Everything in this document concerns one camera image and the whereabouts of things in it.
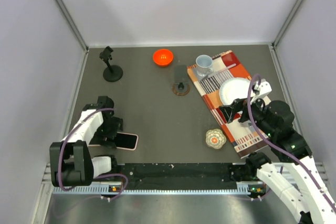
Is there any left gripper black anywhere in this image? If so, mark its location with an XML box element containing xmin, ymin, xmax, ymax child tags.
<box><xmin>90</xmin><ymin>116</ymin><xmax>123</xmax><ymax>148</ymax></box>

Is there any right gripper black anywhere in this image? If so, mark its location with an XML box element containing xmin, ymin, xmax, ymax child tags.
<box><xmin>218</xmin><ymin>91</ymin><xmax>275</xmax><ymax>136</ymax></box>

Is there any phone with pink case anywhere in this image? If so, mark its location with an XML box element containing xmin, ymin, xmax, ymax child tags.
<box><xmin>114</xmin><ymin>132</ymin><xmax>139</xmax><ymax>151</ymax></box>

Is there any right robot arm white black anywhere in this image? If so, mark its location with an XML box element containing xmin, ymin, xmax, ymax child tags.
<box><xmin>219</xmin><ymin>99</ymin><xmax>335</xmax><ymax>223</ymax></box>

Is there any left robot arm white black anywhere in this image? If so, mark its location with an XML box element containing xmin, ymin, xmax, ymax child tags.
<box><xmin>49</xmin><ymin>96</ymin><xmax>123</xmax><ymax>191</ymax></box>

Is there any grey phone stand copper base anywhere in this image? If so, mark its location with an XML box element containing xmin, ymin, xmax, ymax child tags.
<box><xmin>172</xmin><ymin>65</ymin><xmax>190</xmax><ymax>96</ymax></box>

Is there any black round-base phone stand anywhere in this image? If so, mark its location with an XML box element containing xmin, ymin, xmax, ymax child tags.
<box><xmin>99</xmin><ymin>46</ymin><xmax>123</xmax><ymax>82</ymax></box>

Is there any white paper plate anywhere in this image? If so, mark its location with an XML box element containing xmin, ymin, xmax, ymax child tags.
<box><xmin>219</xmin><ymin>78</ymin><xmax>250</xmax><ymax>105</ymax></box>

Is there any floral patterned small dish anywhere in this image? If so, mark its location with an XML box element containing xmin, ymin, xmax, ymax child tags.
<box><xmin>205</xmin><ymin>129</ymin><xmax>227</xmax><ymax>150</ymax></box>

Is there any patterned orange placemat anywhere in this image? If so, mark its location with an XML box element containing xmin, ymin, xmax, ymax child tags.
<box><xmin>187</xmin><ymin>50</ymin><xmax>266</xmax><ymax>158</ymax></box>

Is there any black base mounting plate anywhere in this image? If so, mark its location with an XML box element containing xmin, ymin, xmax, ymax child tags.
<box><xmin>112</xmin><ymin>163</ymin><xmax>251</xmax><ymax>189</ymax></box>

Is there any pink plastic utensil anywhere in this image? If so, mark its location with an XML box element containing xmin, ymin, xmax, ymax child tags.
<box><xmin>209</xmin><ymin>63</ymin><xmax>237</xmax><ymax>76</ymax></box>

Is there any light blue mug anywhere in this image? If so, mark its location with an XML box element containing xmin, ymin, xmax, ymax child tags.
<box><xmin>196</xmin><ymin>55</ymin><xmax>213</xmax><ymax>77</ymax></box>

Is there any orange plastic bowl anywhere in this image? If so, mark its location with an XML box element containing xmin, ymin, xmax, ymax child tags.
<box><xmin>153</xmin><ymin>49</ymin><xmax>174</xmax><ymax>67</ymax></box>

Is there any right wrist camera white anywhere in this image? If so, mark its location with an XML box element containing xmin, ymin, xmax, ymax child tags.
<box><xmin>251</xmin><ymin>81</ymin><xmax>272</xmax><ymax>103</ymax></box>

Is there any grey slotted cable duct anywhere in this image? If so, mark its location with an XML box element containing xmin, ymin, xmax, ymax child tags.
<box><xmin>52</xmin><ymin>183</ymin><xmax>267</xmax><ymax>195</ymax></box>

